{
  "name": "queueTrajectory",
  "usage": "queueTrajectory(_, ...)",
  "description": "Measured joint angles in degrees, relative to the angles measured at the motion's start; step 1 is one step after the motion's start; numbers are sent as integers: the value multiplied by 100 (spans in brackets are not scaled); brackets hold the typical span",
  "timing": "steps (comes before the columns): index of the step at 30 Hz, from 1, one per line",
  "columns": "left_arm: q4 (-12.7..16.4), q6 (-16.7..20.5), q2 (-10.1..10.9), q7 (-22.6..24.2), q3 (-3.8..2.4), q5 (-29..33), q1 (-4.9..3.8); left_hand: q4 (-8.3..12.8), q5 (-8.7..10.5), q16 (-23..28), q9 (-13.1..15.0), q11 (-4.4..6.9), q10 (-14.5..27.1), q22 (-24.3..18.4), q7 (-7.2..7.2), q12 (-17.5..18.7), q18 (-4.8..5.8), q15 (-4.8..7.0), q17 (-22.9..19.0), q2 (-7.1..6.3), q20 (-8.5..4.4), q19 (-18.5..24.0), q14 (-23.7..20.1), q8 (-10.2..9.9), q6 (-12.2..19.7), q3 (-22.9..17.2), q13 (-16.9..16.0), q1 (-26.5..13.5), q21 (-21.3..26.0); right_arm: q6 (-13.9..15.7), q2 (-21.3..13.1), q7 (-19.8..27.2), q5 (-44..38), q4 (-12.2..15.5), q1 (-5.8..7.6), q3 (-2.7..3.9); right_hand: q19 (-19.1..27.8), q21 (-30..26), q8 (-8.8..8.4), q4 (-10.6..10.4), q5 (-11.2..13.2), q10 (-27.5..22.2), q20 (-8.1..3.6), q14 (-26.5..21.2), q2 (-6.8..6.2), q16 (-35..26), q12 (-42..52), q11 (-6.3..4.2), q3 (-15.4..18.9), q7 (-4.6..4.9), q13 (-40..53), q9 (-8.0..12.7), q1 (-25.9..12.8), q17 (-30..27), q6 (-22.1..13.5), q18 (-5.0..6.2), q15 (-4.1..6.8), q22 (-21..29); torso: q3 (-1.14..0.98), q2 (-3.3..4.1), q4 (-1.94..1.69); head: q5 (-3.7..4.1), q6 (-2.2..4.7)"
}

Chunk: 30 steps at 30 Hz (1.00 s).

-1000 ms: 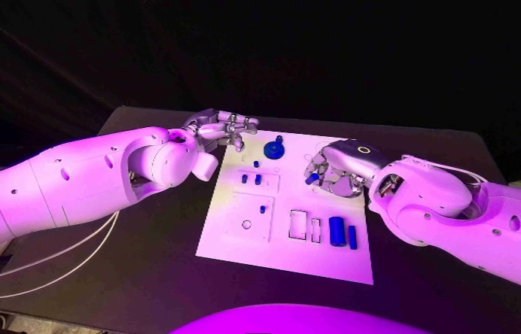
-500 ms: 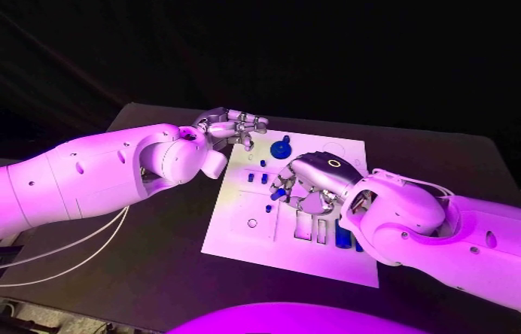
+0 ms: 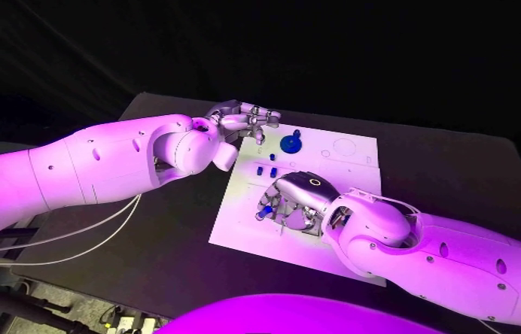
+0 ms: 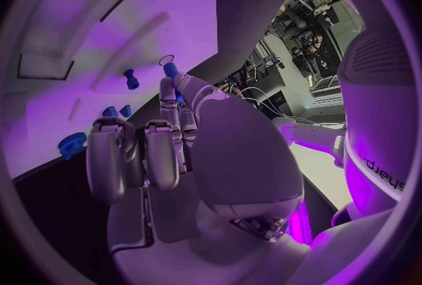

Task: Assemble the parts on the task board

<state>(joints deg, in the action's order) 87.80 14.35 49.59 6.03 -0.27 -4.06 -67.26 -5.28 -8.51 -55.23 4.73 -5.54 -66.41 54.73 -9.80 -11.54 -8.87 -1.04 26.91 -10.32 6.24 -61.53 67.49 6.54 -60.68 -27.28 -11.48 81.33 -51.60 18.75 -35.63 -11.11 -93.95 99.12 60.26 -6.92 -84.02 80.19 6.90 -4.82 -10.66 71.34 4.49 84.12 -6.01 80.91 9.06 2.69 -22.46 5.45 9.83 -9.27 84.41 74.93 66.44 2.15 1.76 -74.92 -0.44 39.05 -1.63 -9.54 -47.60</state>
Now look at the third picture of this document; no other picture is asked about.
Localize white cable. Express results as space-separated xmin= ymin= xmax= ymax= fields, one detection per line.
xmin=0 ymin=194 xmax=143 ymax=266
xmin=0 ymin=194 xmax=140 ymax=252

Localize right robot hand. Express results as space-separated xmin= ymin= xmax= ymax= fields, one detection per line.
xmin=254 ymin=171 xmax=342 ymax=237

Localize black stand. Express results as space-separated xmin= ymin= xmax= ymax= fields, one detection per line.
xmin=0 ymin=293 xmax=98 ymax=334

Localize blue gear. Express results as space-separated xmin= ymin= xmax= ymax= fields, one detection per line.
xmin=279 ymin=135 xmax=305 ymax=153

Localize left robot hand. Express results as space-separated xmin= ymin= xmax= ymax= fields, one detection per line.
xmin=204 ymin=99 xmax=283 ymax=146

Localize white task board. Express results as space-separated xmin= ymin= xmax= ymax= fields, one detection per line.
xmin=208 ymin=123 xmax=387 ymax=287

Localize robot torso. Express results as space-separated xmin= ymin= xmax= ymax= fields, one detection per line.
xmin=152 ymin=293 xmax=445 ymax=334

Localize white power strip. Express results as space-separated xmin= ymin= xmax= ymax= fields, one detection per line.
xmin=104 ymin=315 xmax=159 ymax=334

